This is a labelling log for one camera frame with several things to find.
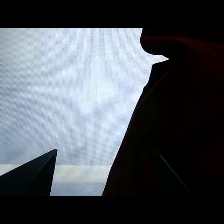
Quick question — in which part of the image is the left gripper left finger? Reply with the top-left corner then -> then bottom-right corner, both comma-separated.
0,148 -> 59,197

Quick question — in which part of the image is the red garment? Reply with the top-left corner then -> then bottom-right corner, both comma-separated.
101,28 -> 224,197

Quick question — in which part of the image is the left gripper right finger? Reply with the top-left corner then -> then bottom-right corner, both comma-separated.
155,151 -> 201,197

